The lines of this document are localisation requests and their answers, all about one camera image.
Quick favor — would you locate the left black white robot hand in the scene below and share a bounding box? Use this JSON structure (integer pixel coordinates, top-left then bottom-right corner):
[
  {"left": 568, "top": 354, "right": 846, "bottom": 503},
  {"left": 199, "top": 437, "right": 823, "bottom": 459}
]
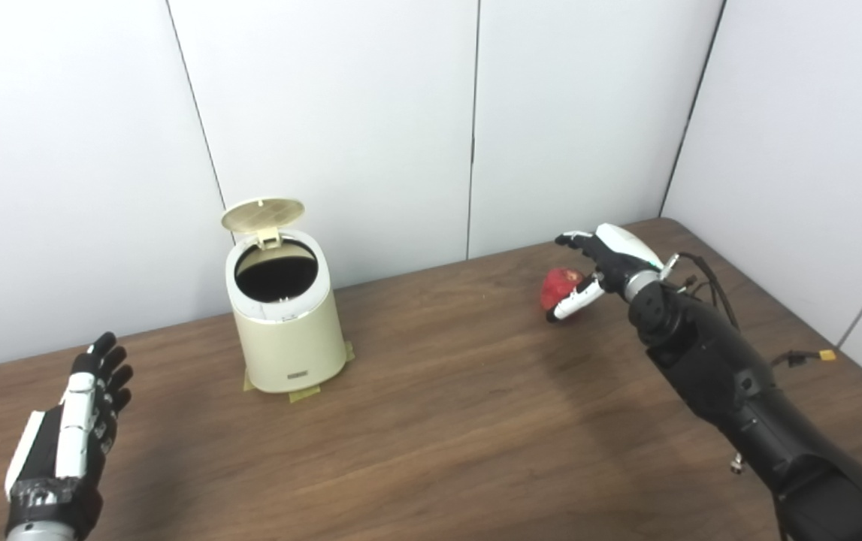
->
[{"left": 5, "top": 332, "right": 135, "bottom": 539}]

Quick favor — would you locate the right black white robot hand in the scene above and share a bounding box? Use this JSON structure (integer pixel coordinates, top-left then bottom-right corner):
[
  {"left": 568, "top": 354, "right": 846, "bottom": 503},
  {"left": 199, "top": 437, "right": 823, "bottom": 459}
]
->
[{"left": 547, "top": 223, "right": 666, "bottom": 324}]

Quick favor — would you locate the red apple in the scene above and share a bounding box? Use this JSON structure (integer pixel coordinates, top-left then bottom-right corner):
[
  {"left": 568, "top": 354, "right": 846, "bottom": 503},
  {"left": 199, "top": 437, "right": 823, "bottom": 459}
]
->
[{"left": 540, "top": 268, "right": 588, "bottom": 320}]

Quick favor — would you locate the cream-colored bin with lid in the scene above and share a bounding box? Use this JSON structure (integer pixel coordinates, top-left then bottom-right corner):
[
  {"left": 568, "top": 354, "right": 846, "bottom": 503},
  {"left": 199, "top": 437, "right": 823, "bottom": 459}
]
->
[{"left": 220, "top": 198, "right": 347, "bottom": 394}]

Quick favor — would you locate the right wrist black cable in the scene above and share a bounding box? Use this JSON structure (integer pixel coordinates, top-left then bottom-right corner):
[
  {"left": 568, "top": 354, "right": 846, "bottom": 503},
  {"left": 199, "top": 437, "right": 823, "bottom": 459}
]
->
[{"left": 660, "top": 252, "right": 822, "bottom": 369}]

